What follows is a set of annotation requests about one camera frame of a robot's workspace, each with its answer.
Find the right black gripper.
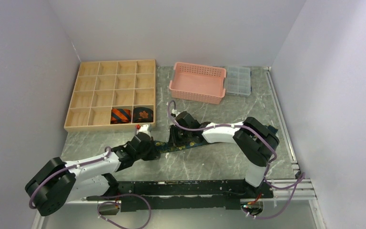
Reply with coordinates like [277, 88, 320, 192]
[166, 125, 191, 149]

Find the blue yellow floral tie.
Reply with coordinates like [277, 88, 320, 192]
[154, 141, 209, 153]

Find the orange navy striped tie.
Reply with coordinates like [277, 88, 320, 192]
[111, 108, 132, 124]

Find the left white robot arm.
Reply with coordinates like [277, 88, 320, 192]
[25, 133, 160, 216]

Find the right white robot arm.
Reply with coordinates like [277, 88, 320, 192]
[169, 111, 280, 198]

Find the dark rolled tie orange leaf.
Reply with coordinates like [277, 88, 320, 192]
[132, 106, 154, 123]

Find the pink plastic basket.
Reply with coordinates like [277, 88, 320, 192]
[169, 62, 227, 104]

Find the wooden compartment tray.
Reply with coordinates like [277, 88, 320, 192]
[64, 59, 156, 132]

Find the clear plastic organizer box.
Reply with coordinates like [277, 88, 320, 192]
[224, 66, 252, 96]

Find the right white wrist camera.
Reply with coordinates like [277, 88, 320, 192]
[171, 109, 180, 117]

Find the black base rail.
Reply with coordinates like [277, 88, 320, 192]
[86, 179, 274, 212]

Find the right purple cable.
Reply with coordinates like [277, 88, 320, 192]
[167, 100, 307, 220]

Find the aluminium frame rail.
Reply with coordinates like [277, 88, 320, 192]
[263, 66, 317, 200]

